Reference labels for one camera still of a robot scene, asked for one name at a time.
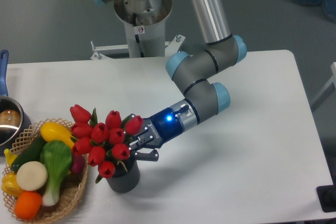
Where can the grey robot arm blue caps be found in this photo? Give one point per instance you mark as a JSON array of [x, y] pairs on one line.
[[203, 100]]

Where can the green bok choy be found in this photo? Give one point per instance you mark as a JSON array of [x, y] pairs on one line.
[[56, 156]]

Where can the steel saucepan blue handle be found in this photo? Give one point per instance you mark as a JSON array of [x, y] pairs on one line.
[[13, 118]]

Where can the purple red radish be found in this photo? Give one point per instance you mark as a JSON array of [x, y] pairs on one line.
[[77, 165]]

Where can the orange fruit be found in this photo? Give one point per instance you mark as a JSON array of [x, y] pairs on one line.
[[28, 205]]

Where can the yellow banana tip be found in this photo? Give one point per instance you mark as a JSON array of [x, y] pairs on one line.
[[9, 156]]

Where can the woven wicker basket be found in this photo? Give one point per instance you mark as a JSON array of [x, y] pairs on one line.
[[71, 190]]

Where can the yellow bell pepper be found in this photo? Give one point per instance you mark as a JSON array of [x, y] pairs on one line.
[[10, 185]]

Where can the yellow squash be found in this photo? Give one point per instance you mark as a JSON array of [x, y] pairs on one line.
[[51, 131]]

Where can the cream round bun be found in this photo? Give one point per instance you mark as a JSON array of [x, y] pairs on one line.
[[31, 176]]

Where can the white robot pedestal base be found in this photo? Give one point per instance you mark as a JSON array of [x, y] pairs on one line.
[[144, 24]]

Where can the dark green cucumber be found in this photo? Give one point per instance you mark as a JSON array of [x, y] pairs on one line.
[[31, 153]]

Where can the dark grey ribbed vase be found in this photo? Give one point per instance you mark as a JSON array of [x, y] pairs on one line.
[[126, 176]]

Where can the red tulip bouquet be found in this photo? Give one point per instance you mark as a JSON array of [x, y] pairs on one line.
[[106, 143]]

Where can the white frame at right edge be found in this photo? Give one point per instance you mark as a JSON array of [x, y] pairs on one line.
[[326, 90]]

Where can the black device at table edge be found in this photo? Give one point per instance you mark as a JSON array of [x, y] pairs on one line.
[[326, 195]]

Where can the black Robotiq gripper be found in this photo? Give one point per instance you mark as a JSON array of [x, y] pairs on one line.
[[151, 132]]

